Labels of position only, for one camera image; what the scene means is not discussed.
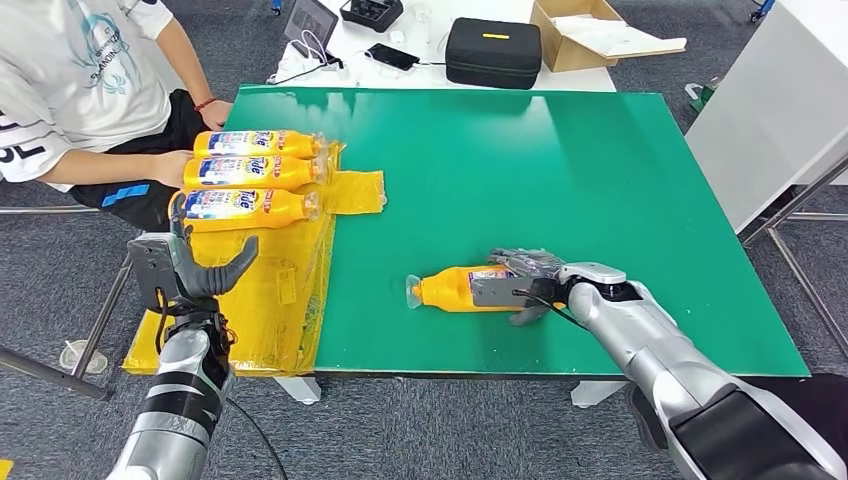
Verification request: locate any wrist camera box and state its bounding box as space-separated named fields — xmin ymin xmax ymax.
xmin=470 ymin=274 xmax=543 ymax=310
xmin=126 ymin=233 xmax=181 ymax=314

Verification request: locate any metal desk frame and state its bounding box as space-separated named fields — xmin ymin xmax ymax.
xmin=738 ymin=152 xmax=848 ymax=359

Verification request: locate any white desk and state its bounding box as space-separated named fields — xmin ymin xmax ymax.
xmin=685 ymin=0 xmax=848 ymax=234

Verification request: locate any black zip case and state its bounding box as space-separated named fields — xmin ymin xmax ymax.
xmin=445 ymin=17 xmax=544 ymax=91

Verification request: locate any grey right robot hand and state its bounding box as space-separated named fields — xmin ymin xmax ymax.
xmin=488 ymin=248 xmax=571 ymax=328

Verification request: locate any metal stool frame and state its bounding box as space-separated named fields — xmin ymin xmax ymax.
xmin=0 ymin=205 xmax=144 ymax=402

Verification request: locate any black tray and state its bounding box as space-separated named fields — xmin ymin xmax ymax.
xmin=339 ymin=0 xmax=405 ymax=34

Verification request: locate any black smartphone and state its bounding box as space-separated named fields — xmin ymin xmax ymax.
xmin=365 ymin=42 xmax=421 ymax=72

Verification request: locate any green table board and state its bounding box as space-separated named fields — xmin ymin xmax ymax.
xmin=223 ymin=84 xmax=812 ymax=379

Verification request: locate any purple cable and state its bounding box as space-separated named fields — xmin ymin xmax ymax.
xmin=298 ymin=29 xmax=329 ymax=66

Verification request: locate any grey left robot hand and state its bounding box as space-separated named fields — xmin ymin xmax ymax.
xmin=168 ymin=192 xmax=260 ymax=317

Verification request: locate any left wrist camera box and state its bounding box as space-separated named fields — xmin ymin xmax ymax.
xmin=126 ymin=233 xmax=181 ymax=314

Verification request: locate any yellow taped cardboard mat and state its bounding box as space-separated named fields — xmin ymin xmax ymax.
xmin=122 ymin=135 xmax=388 ymax=379

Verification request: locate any white sheet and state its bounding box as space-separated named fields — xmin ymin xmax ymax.
xmin=552 ymin=14 xmax=689 ymax=59

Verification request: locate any dark tablet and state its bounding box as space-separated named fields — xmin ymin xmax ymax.
xmin=283 ymin=0 xmax=339 ymax=49

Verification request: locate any green floor object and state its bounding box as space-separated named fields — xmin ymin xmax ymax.
xmin=685 ymin=75 xmax=722 ymax=112

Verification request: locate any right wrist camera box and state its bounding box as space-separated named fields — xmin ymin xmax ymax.
xmin=470 ymin=274 xmax=543 ymax=310

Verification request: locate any clear plastic cup lid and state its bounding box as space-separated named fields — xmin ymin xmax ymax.
xmin=58 ymin=340 xmax=109 ymax=376

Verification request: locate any white table foot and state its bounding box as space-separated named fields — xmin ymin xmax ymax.
xmin=274 ymin=377 xmax=324 ymax=407
xmin=570 ymin=380 xmax=627 ymax=409

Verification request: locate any person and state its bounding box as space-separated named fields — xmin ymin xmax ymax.
xmin=0 ymin=0 xmax=234 ymax=233
xmin=625 ymin=374 xmax=848 ymax=455

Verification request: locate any orange detergent bottle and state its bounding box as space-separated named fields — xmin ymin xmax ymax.
xmin=192 ymin=129 xmax=327 ymax=161
xmin=182 ymin=155 xmax=328 ymax=192
xmin=168 ymin=188 xmax=323 ymax=234
xmin=404 ymin=264 xmax=570 ymax=314

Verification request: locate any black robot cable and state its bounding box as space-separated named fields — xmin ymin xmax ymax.
xmin=225 ymin=397 xmax=289 ymax=480

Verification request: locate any open cardboard box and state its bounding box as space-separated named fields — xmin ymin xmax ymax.
xmin=529 ymin=0 xmax=689 ymax=73

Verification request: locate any white table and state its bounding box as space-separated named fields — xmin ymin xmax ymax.
xmin=266 ymin=0 xmax=617 ymax=93

